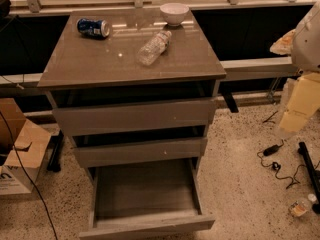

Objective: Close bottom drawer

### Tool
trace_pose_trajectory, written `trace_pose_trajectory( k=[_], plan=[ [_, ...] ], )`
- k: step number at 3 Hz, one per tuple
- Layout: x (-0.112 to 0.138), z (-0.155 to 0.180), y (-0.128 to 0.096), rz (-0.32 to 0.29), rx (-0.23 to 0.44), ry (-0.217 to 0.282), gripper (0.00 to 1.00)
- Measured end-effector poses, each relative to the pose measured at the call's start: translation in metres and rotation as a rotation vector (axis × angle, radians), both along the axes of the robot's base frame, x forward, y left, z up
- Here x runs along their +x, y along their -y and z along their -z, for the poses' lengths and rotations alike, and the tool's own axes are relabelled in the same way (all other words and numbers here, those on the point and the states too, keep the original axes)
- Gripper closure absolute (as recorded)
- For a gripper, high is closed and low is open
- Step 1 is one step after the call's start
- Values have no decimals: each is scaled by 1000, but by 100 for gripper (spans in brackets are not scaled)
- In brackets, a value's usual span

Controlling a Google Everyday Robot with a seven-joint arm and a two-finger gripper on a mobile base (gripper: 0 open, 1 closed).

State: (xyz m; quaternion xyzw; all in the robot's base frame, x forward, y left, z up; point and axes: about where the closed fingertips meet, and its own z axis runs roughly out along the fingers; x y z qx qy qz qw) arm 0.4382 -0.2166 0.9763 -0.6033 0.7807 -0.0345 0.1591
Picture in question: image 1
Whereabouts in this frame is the grey bottom drawer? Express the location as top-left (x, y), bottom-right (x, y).
top-left (79, 158), bottom-right (214, 240)

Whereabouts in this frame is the grey drawer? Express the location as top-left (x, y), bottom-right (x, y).
top-left (79, 158), bottom-right (214, 240)
top-left (74, 137), bottom-right (207, 168)
top-left (53, 99), bottom-right (215, 136)

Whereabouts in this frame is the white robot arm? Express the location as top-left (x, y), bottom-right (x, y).
top-left (276, 2), bottom-right (320, 139)

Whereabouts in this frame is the grey middle drawer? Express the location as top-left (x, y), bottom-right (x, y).
top-left (74, 137), bottom-right (207, 168)

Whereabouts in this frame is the grey drawer cabinet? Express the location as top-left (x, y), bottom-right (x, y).
top-left (37, 6), bottom-right (227, 188)

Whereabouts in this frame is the grey top drawer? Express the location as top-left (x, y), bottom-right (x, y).
top-left (53, 99), bottom-right (215, 136)

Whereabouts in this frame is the crumpled snack bag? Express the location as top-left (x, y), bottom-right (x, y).
top-left (270, 29), bottom-right (295, 55)

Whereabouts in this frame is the white ceramic bowl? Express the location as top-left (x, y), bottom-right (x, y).
top-left (160, 3), bottom-right (189, 26)

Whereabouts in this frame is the clear plastic water bottle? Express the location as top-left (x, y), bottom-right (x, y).
top-left (137, 30), bottom-right (172, 66)

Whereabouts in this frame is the blue soda can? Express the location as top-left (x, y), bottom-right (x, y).
top-left (76, 18), bottom-right (110, 38)

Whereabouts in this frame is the black stand leg left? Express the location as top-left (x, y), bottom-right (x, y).
top-left (47, 131), bottom-right (64, 172)

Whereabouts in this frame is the brown cardboard box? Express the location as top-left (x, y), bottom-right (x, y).
top-left (0, 98), bottom-right (51, 195)

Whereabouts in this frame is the metal window railing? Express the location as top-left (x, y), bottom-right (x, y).
top-left (0, 0), bottom-right (320, 88)

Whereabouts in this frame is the black cable on left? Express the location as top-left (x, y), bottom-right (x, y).
top-left (0, 110), bottom-right (60, 240)

